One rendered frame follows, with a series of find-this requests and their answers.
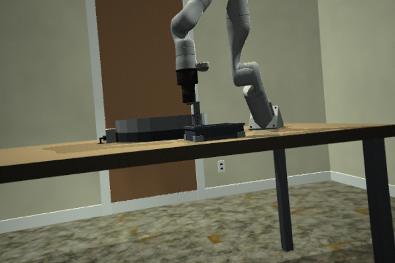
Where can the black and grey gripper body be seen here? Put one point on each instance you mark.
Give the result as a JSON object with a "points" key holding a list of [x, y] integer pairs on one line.
{"points": [[187, 75]]}

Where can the grey metal sleeve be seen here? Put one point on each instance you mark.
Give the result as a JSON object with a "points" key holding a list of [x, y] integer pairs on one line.
{"points": [[197, 122]]}

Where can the red and green divided tray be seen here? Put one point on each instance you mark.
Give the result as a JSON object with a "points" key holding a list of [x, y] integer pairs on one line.
{"points": [[219, 131]]}

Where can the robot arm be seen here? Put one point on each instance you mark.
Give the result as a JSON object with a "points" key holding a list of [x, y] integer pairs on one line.
{"points": [[238, 27]]}

